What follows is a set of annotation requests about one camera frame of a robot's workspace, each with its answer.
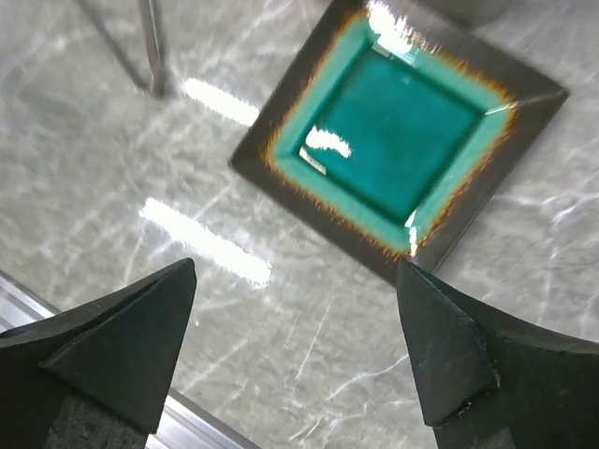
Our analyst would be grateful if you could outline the metal tongs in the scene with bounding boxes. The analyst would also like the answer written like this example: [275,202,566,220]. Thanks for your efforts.
[76,0,167,98]

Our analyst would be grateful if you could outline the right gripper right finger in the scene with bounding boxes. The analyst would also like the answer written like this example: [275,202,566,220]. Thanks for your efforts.
[396,259,598,448]

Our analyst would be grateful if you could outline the grey cup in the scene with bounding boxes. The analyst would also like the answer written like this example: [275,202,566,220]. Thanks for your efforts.
[423,0,511,29]

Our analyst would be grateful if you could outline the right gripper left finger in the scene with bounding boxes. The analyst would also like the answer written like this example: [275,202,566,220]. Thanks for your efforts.
[0,256,197,449]

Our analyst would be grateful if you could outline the square teal black plate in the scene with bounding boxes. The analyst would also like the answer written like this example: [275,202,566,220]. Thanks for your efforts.
[230,1,569,282]

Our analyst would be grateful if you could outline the aluminium rail frame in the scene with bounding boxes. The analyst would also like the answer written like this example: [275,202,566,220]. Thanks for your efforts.
[0,268,263,449]

